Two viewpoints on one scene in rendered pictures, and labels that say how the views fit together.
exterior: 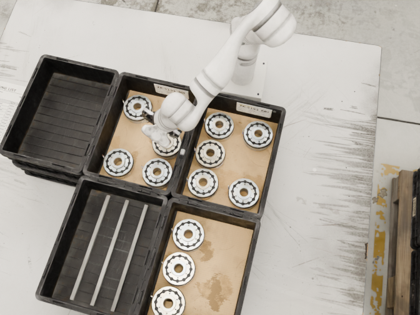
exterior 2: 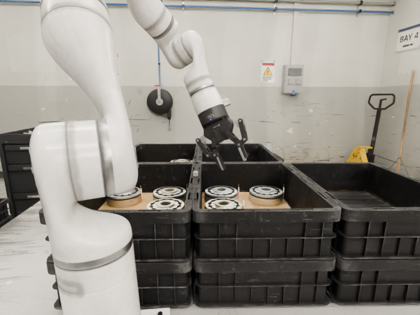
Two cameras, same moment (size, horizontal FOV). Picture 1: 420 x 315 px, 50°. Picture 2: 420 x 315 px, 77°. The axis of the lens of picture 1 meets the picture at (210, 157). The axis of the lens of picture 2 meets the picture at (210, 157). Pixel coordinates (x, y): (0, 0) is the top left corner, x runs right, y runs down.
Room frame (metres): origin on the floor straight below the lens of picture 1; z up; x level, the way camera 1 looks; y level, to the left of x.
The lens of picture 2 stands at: (1.25, -0.10, 1.14)
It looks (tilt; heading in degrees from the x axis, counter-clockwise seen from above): 13 degrees down; 162
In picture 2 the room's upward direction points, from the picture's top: straight up
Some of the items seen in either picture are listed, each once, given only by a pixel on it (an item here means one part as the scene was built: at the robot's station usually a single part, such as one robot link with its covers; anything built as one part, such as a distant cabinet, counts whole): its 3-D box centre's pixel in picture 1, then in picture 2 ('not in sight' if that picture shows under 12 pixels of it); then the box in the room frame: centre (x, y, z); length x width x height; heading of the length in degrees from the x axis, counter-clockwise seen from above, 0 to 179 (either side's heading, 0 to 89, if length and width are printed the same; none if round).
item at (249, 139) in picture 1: (258, 134); not in sight; (0.64, -0.17, 0.86); 0.10 x 0.10 x 0.01
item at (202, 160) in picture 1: (210, 153); (165, 205); (0.58, 0.00, 0.86); 0.10 x 0.10 x 0.01
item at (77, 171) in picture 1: (61, 111); (361, 184); (0.73, 0.50, 0.92); 0.40 x 0.30 x 0.02; 163
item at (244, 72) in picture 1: (243, 63); (103, 305); (0.92, -0.14, 0.87); 0.09 x 0.09 x 0.17; 71
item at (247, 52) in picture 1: (247, 37); (85, 192); (0.92, -0.15, 1.03); 0.09 x 0.09 x 0.17; 5
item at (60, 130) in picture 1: (65, 118); (359, 201); (0.73, 0.50, 0.87); 0.40 x 0.30 x 0.11; 163
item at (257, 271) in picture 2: not in sight; (249, 238); (0.64, 0.22, 0.76); 0.40 x 0.30 x 0.12; 163
